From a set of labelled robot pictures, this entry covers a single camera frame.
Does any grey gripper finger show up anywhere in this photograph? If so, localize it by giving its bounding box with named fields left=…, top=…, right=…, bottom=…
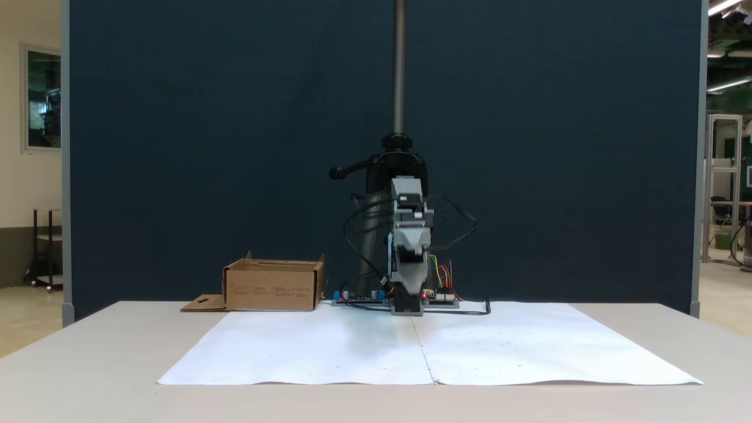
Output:
left=392, top=263, right=427, bottom=296

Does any camera stand pole with clamp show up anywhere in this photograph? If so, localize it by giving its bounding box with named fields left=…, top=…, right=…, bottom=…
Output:
left=328, top=0, right=429, bottom=294

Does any dark blue partition panel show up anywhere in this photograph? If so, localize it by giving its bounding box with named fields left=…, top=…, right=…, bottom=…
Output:
left=62, top=0, right=709, bottom=323

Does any aluminium frame rack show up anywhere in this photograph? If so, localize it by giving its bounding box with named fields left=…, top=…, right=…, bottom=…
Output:
left=702, top=114, right=744, bottom=265

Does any framed wall window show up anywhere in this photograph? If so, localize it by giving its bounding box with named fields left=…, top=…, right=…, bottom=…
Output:
left=22, top=43, right=63, bottom=155

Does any thin black cable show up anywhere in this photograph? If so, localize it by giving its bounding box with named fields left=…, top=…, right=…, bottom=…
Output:
left=423, top=300, right=492, bottom=317
left=432, top=197, right=480, bottom=254
left=340, top=232, right=391, bottom=306
left=344, top=193, right=393, bottom=247

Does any black shelf cart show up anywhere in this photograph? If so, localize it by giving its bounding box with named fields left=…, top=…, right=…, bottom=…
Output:
left=25, top=208, right=63, bottom=293

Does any blue circuit board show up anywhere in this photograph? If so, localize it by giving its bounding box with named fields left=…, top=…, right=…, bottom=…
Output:
left=331, top=289, right=391, bottom=307

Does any brown cardboard box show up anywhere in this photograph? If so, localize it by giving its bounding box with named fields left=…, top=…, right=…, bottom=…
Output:
left=181, top=251, right=327, bottom=313

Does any white paper sheet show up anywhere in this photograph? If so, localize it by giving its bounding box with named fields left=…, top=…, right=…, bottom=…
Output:
left=157, top=304, right=437, bottom=387
left=411, top=303, right=704, bottom=387

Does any black office chair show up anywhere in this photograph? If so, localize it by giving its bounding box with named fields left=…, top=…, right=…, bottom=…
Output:
left=710, top=196, right=736, bottom=227

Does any circuit board with coloured wires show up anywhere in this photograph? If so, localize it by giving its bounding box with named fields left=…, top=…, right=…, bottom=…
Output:
left=423, top=287, right=461, bottom=309

